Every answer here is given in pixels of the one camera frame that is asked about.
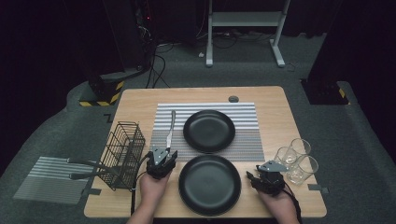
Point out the person's right hand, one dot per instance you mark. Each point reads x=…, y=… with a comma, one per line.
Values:
x=281, y=207

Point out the black hazard-striped stand base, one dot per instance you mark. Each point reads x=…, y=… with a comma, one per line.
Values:
x=323, y=93
x=102, y=90

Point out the white metal stand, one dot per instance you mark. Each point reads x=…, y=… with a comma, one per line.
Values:
x=246, y=18

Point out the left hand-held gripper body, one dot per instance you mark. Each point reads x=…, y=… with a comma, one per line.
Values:
x=159, y=169

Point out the person's left hand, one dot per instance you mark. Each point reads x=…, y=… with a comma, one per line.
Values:
x=152, y=191

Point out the clear drinking glass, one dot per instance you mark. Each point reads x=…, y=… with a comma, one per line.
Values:
x=301, y=147
x=303, y=171
x=285, y=157

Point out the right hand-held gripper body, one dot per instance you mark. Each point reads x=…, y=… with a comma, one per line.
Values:
x=271, y=183

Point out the grey striped woven placemat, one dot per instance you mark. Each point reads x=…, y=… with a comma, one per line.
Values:
x=46, y=183
x=246, y=140

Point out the steel serrated table knife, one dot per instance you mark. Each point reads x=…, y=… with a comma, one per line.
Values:
x=173, y=119

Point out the dark tape strip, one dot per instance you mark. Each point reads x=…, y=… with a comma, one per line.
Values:
x=317, y=188
x=91, y=191

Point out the black equipment tower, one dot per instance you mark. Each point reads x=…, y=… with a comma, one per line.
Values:
x=130, y=34

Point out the black round plate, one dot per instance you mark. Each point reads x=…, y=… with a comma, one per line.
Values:
x=208, y=130
x=210, y=185

